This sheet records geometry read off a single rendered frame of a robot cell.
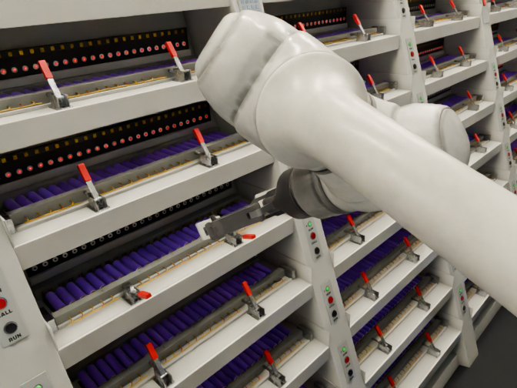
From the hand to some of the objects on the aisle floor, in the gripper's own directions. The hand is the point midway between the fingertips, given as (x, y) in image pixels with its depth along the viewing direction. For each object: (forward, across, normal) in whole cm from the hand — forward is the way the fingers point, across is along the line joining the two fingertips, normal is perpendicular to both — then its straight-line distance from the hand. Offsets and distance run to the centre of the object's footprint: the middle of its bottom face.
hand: (234, 215), depth 75 cm
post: (+50, -35, -98) cm, 115 cm away
